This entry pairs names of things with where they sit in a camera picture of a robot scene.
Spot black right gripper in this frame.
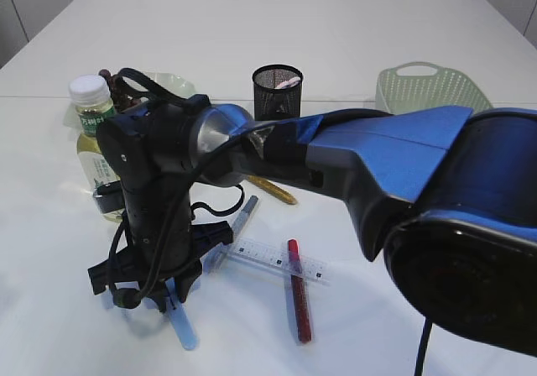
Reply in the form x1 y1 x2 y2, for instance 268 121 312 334
88 98 233 314

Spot blue scissors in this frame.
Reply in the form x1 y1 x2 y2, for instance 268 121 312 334
99 285 199 351

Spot purple artificial grape bunch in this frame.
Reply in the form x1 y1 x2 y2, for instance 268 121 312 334
98 69 142 113

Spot yellow tea bottle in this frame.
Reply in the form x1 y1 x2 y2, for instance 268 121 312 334
68 75 127 224

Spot pink scissors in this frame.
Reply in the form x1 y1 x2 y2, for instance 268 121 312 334
275 76 302 90

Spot blue black right arm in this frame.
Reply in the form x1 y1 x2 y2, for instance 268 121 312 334
89 95 536 356

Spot blue-grey glitter pen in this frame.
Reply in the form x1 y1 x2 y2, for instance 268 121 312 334
205 195 258 274

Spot clear plastic ruler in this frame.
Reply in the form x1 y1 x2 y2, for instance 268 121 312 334
218 238 331 285

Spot red glitter pen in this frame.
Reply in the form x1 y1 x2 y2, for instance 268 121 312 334
287 239 312 344

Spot gold glitter pen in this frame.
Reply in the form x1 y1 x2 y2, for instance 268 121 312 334
247 175 298 205

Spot black mesh pen holder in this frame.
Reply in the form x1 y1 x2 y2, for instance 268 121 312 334
252 64 304 121

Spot green woven plastic basket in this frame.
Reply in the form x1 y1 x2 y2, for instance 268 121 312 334
375 61 493 114

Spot black floor cable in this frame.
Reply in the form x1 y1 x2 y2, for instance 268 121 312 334
413 315 435 376

